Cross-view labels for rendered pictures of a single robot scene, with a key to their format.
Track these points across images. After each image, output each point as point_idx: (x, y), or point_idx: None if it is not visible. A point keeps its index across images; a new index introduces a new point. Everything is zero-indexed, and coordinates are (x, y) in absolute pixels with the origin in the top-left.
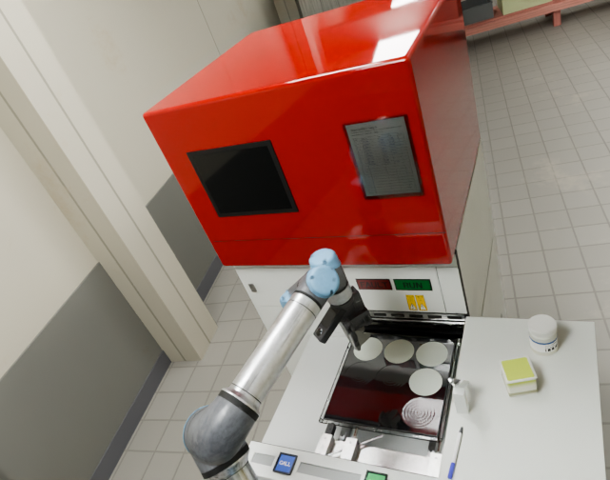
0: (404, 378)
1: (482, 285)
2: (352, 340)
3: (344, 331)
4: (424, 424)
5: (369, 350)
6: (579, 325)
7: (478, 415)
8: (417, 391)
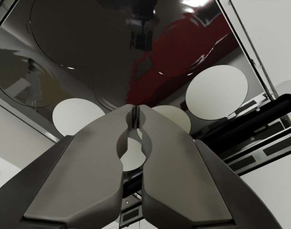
0: (106, 103)
1: None
2: (32, 190)
3: (211, 157)
4: None
5: (209, 94)
6: None
7: None
8: (68, 102)
